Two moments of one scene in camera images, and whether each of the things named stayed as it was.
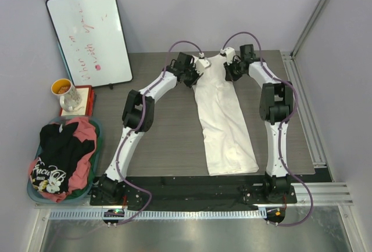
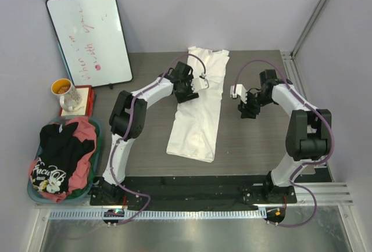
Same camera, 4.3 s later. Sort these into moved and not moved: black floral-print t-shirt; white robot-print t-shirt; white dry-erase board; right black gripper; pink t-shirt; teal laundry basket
Moved: right black gripper; white robot-print t-shirt
Not moved: black floral-print t-shirt; pink t-shirt; white dry-erase board; teal laundry basket
